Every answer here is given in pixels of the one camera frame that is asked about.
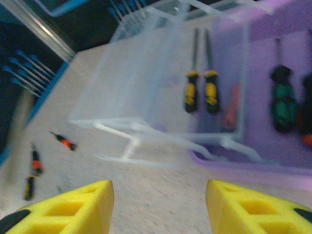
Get orange black handled screwdriver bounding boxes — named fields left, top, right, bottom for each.
left=222, top=81, right=242, bottom=134

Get aluminium frame post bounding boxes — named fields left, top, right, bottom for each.
left=4, top=0, right=77, bottom=63

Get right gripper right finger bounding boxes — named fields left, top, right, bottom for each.
left=205, top=179, right=312, bottom=234

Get small orange banded screwdriver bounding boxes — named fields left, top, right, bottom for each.
left=29, top=143, right=44, bottom=176
left=48, top=131, right=78, bottom=151

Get purple clear plastic tool case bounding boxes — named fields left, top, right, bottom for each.
left=68, top=0, right=312, bottom=193

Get thick black orange screwdriver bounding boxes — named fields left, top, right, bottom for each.
left=298, top=73, right=312, bottom=148

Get green handled screwdriver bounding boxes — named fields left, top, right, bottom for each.
left=269, top=38, right=299, bottom=134

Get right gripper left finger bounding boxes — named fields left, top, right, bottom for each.
left=0, top=179, right=115, bottom=234

